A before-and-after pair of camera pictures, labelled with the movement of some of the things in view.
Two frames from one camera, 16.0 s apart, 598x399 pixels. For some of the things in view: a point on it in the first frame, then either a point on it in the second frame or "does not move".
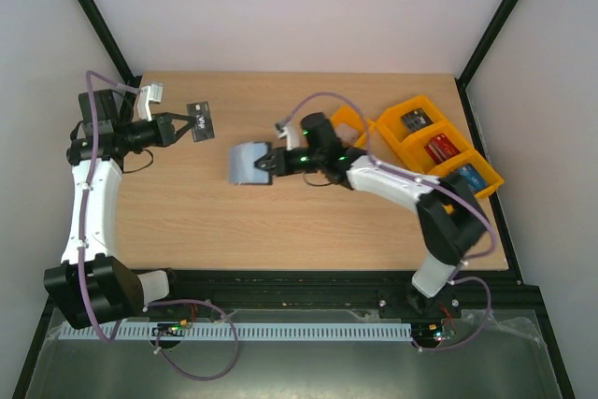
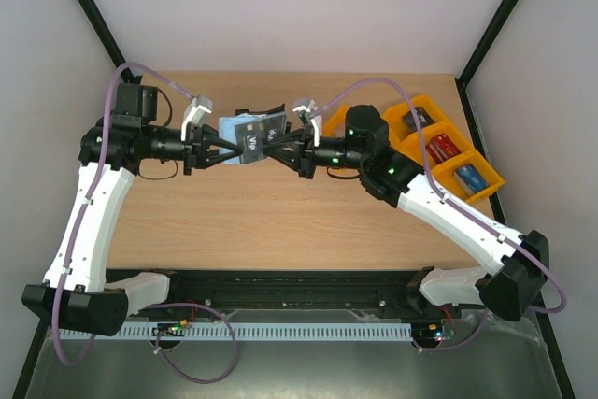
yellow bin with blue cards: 476,173 does not move
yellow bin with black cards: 401,121 does not move
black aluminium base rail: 391,292 does not move
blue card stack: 476,180 does not move
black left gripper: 166,130 → 196,150
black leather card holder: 242,159 → 275,122
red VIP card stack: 440,148 does not move
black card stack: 415,120 does not move
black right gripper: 277,162 → 306,153
